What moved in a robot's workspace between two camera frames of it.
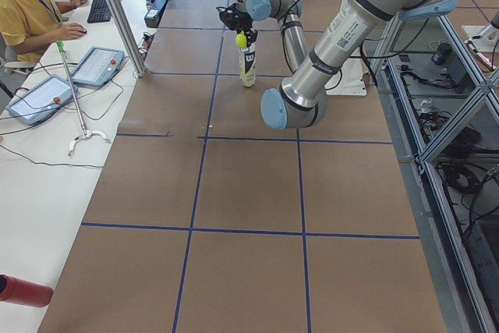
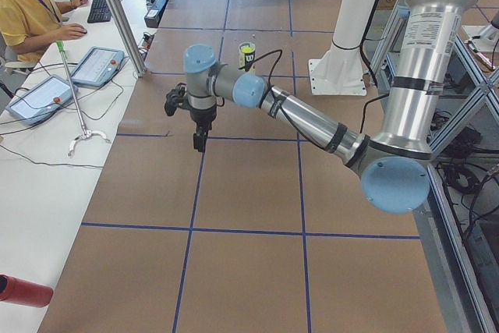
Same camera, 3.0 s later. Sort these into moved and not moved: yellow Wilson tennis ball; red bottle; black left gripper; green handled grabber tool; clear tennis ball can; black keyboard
Moved: yellow Wilson tennis ball; black left gripper
Not moved: black keyboard; green handled grabber tool; red bottle; clear tennis ball can
